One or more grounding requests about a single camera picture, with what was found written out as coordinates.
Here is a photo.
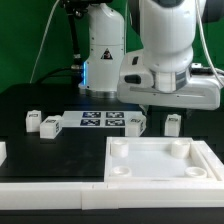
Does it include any white front fence rail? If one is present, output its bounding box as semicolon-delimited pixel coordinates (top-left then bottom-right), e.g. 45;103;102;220
0;182;224;210

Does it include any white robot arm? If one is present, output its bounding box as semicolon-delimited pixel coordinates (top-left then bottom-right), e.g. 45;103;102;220
79;0;224;110

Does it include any white thin cable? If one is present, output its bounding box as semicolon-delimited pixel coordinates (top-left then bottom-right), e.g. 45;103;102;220
29;0;62;84

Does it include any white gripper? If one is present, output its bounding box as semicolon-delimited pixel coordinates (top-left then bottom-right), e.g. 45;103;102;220
117;51;221;110

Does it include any white left fence block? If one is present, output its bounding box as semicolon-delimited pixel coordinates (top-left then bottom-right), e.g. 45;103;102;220
0;142;7;166

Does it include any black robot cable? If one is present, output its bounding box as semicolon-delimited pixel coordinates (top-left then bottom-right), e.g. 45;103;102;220
34;0;114;85

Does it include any white right fence rail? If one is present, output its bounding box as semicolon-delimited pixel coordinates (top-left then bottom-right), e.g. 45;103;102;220
191;141;224;182

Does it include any white plate with tags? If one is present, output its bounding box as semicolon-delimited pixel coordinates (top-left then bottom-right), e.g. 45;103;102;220
62;111;141;128

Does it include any white square tabletop part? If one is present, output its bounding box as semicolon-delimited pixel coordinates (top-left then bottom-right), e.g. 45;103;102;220
104;137;217;182

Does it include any white fence rail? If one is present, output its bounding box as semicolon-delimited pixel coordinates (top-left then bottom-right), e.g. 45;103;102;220
191;141;224;182
0;182;224;210

